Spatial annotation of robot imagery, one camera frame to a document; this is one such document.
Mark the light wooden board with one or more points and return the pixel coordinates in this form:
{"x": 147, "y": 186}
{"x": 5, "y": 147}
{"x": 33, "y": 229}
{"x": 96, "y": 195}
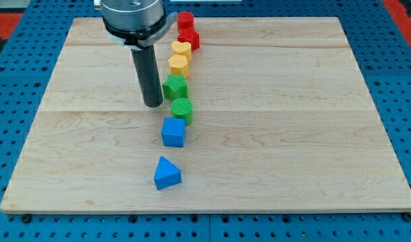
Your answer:
{"x": 283, "y": 122}

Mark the green star block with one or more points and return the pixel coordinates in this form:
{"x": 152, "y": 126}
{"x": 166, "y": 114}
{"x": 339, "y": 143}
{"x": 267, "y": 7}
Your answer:
{"x": 175, "y": 87}

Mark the blue triangle block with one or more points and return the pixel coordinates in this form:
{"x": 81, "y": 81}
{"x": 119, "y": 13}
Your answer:
{"x": 166, "y": 174}

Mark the yellow hexagon block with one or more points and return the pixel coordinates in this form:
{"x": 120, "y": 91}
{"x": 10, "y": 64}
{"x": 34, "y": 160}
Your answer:
{"x": 179, "y": 65}

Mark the yellow heart block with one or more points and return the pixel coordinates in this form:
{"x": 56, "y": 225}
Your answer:
{"x": 182, "y": 48}

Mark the green cylinder block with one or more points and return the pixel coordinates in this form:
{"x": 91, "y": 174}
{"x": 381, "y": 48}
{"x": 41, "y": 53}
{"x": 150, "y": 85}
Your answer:
{"x": 182, "y": 108}

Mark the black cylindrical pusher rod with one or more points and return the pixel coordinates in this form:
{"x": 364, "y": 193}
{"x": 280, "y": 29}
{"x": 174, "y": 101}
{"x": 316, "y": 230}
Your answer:
{"x": 148, "y": 76}

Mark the red cylinder block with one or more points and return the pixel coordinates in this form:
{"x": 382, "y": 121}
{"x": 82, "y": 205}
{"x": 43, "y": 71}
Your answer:
{"x": 185, "y": 20}

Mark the red star block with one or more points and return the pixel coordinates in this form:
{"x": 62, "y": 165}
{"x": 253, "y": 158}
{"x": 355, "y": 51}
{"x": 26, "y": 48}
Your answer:
{"x": 191, "y": 36}

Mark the blue cube block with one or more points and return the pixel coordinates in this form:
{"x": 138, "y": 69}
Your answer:
{"x": 173, "y": 132}

